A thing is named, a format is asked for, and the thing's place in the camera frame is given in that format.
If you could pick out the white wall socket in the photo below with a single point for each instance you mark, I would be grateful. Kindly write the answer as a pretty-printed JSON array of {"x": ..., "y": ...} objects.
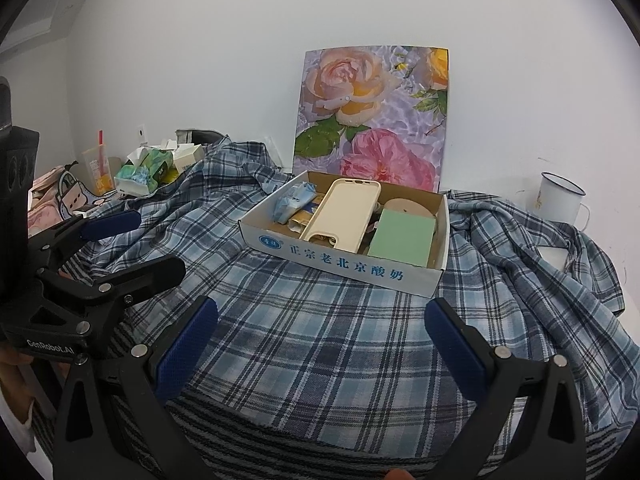
[{"x": 142, "y": 135}]

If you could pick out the green card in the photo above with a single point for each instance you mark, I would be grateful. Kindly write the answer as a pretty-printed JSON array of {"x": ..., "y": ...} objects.
[{"x": 402, "y": 237}]

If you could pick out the grey striped blanket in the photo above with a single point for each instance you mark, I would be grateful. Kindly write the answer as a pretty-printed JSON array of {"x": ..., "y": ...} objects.
[{"x": 310, "y": 455}]

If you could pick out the floral rose poster board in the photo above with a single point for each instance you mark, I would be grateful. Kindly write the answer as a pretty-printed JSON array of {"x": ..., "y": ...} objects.
[{"x": 370, "y": 120}]

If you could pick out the white small carton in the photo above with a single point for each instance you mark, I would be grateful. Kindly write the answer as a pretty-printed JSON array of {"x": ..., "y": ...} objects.
[{"x": 189, "y": 157}]

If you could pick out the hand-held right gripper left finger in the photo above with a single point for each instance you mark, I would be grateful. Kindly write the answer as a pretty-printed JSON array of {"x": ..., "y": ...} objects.
[{"x": 187, "y": 345}]

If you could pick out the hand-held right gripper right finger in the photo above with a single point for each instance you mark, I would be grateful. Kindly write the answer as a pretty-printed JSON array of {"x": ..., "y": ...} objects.
[{"x": 455, "y": 345}]

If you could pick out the white enamel mug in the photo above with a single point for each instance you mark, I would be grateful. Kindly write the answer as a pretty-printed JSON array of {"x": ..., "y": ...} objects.
[{"x": 560, "y": 200}]

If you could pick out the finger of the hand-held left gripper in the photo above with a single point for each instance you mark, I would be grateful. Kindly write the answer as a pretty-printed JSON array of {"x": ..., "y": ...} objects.
[
  {"x": 110, "y": 225},
  {"x": 150, "y": 272}
]

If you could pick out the gold and blue packet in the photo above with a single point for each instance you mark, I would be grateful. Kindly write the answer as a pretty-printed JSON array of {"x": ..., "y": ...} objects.
[{"x": 296, "y": 220}]

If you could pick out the cartoon cow figure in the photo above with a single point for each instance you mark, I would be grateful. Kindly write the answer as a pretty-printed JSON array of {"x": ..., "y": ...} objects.
[{"x": 75, "y": 190}]

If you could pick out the blue tissue packet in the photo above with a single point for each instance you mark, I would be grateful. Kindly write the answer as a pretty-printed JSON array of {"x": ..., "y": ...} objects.
[{"x": 292, "y": 202}]

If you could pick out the plastic cup with yellow drink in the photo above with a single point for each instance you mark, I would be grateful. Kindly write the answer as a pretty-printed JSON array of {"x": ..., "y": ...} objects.
[{"x": 97, "y": 170}]

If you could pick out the beige round pad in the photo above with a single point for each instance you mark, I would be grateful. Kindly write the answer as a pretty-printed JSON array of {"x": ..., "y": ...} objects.
[{"x": 407, "y": 207}]

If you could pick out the green tissue pack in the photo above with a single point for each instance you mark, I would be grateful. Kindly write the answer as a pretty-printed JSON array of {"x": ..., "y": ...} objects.
[{"x": 142, "y": 172}]

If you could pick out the blue plaid shirt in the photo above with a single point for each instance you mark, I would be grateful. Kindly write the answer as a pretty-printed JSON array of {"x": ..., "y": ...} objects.
[{"x": 300, "y": 320}]

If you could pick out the pink printed cloth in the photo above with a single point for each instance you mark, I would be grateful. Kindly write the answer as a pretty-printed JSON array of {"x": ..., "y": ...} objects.
[{"x": 45, "y": 200}]

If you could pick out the grey bag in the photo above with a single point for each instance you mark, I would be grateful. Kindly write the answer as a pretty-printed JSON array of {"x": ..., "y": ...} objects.
[{"x": 205, "y": 137}]

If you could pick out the person's left hand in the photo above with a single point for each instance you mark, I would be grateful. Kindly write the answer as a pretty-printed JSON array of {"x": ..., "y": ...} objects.
[{"x": 15, "y": 356}]

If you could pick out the white cardboard box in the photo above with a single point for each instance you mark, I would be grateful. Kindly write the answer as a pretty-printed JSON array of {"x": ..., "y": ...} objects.
[{"x": 345, "y": 265}]

